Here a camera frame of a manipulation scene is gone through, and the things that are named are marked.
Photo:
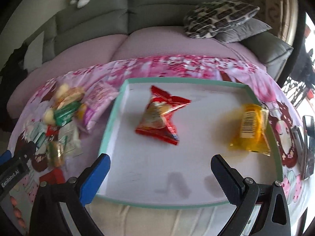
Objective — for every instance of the pink cartoon blanket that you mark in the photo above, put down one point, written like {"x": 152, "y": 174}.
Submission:
{"x": 116, "y": 219}

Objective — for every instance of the teal rimmed white tray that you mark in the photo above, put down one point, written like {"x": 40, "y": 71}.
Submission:
{"x": 148, "y": 172}

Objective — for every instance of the leopard print pillow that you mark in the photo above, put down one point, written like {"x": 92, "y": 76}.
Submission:
{"x": 208, "y": 19}

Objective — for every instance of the dark red snack pack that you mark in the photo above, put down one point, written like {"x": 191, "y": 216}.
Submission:
{"x": 55, "y": 176}

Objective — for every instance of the pale yellow bun pack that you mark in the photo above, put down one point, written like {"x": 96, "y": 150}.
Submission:
{"x": 48, "y": 117}

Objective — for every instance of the white clear snack pack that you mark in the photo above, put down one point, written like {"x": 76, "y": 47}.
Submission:
{"x": 68, "y": 136}

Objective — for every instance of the small red candy packet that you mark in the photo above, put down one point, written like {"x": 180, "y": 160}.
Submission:
{"x": 52, "y": 133}

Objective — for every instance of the pale round bread pack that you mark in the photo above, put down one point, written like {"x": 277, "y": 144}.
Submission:
{"x": 65, "y": 95}

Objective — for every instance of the yellow snack packet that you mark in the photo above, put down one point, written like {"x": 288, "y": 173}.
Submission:
{"x": 251, "y": 133}

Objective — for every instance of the red snack packet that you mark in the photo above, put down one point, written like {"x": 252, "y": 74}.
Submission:
{"x": 156, "y": 120}

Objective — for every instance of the grey satin pillow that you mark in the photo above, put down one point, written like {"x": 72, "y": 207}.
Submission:
{"x": 248, "y": 29}

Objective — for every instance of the green white biscuit pack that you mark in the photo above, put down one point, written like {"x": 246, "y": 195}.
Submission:
{"x": 35, "y": 132}

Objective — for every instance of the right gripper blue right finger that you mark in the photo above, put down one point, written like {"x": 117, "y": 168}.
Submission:
{"x": 229, "y": 179}

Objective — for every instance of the green snack packet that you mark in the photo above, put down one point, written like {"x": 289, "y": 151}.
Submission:
{"x": 65, "y": 114}

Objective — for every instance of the pink white snack bag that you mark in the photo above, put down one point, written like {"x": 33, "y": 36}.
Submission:
{"x": 96, "y": 101}

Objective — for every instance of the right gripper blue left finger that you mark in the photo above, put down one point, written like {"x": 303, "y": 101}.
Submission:
{"x": 92, "y": 177}

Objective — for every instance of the grey sofa pink cushions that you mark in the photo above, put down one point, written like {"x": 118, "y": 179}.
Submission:
{"x": 110, "y": 30}

